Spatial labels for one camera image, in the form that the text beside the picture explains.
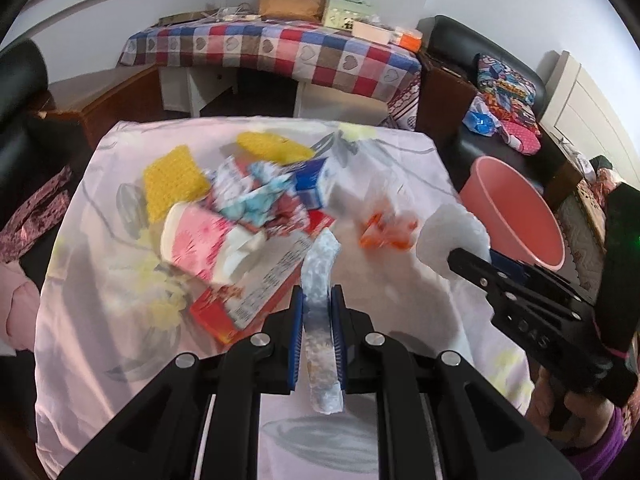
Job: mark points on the brown wooden cabinet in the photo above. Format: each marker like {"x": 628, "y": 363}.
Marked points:
{"x": 100, "y": 95}

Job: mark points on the white low table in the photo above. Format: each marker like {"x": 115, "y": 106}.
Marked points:
{"x": 180, "y": 90}

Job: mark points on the yellow knitted cloth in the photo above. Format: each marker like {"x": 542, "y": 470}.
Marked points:
{"x": 272, "y": 147}
{"x": 172, "y": 180}

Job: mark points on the white rectangular container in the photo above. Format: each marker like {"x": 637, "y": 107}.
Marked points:
{"x": 372, "y": 32}

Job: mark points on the red floral quilt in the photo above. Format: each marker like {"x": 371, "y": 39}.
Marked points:
{"x": 602, "y": 177}

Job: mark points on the person's right hand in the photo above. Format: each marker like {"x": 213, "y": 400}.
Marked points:
{"x": 590, "y": 417}

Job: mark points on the pink patterned cushion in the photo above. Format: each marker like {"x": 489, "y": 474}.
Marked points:
{"x": 522, "y": 137}

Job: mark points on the white bed headboard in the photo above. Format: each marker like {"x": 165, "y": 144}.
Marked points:
{"x": 590, "y": 110}

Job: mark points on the orange crumpled wrapper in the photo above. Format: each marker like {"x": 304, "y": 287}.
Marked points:
{"x": 387, "y": 232}

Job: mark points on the white floral table cloth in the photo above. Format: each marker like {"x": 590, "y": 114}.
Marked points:
{"x": 100, "y": 270}

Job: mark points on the light blue crumpled wrapper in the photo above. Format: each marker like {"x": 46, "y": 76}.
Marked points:
{"x": 245, "y": 190}

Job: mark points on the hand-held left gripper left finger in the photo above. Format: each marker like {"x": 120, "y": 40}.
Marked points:
{"x": 298, "y": 340}

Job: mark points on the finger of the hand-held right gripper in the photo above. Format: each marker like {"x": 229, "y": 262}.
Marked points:
{"x": 480, "y": 275}
{"x": 510, "y": 266}

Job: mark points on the clear white plastic wrapper strip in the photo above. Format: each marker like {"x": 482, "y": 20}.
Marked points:
{"x": 320, "y": 280}

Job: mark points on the plain pink cloth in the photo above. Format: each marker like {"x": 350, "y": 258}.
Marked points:
{"x": 17, "y": 310}

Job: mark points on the blue plastic bag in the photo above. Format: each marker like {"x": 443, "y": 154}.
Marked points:
{"x": 480, "y": 120}

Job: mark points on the blue white small box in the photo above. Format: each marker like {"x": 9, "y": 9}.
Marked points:
{"x": 312, "y": 180}

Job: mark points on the black leather sofa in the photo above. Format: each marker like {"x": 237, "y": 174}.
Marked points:
{"x": 450, "y": 35}

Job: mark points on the pink plastic basin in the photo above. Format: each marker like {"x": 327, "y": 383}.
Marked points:
{"x": 515, "y": 210}

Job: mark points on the colourful patterned cushion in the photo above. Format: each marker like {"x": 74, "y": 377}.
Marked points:
{"x": 505, "y": 85}

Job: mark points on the dark red patterned wrapper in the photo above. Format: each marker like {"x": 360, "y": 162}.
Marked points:
{"x": 287, "y": 215}

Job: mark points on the red white cardboard box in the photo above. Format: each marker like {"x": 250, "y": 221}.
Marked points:
{"x": 250, "y": 300}

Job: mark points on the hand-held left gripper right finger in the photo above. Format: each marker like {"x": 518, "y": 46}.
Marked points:
{"x": 337, "y": 340}

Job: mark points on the checkered heart table cloth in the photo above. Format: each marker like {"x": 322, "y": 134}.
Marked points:
{"x": 280, "y": 55}

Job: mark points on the pink black patterned cloth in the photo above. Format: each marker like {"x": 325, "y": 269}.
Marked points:
{"x": 30, "y": 220}

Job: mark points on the bed mattress with patterned cover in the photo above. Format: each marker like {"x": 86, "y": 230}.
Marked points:
{"x": 580, "y": 240}

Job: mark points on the person's right forearm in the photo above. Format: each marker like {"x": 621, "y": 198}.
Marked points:
{"x": 615, "y": 447}

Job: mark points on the dark wooden side table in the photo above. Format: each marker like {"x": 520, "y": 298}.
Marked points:
{"x": 440, "y": 95}

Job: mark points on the white tissue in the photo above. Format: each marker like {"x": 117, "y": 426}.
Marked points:
{"x": 450, "y": 230}

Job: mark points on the pale green box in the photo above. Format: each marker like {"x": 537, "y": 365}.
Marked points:
{"x": 347, "y": 10}

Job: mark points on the black leather chair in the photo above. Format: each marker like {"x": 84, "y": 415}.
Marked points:
{"x": 20, "y": 125}

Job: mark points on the pink white tissue pack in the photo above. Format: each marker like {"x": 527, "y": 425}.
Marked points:
{"x": 200, "y": 240}

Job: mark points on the clear plastic bag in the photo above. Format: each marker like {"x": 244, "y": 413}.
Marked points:
{"x": 385, "y": 190}

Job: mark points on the orange white box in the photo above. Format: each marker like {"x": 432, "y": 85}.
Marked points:
{"x": 409, "y": 39}

